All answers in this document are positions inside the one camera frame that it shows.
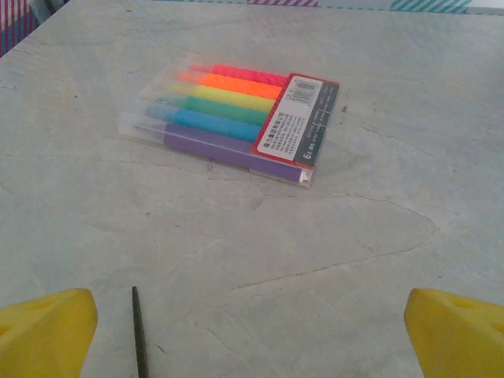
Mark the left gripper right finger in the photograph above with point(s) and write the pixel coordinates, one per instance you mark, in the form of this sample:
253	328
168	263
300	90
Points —
460	342

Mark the green highlighter marker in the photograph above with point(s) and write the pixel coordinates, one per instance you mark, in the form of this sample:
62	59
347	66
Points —
224	109

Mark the purple highlighter marker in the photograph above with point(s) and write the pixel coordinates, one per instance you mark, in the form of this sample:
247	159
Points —
220	147

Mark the blue highlighter marker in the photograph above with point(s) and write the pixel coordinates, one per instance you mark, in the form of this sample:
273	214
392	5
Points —
216	124

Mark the orange highlighter marker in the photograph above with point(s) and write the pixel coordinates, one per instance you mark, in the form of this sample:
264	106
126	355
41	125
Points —
236	84

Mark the pink highlighter marker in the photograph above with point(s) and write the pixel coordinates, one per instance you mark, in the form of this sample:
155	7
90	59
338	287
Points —
244	74

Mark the clear highlighter marker pack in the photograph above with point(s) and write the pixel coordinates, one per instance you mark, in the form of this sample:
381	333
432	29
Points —
291	126

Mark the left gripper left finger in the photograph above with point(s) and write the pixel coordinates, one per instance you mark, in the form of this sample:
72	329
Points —
43	338

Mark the yellow highlighter marker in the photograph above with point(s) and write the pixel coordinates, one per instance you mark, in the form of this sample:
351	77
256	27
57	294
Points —
228	96

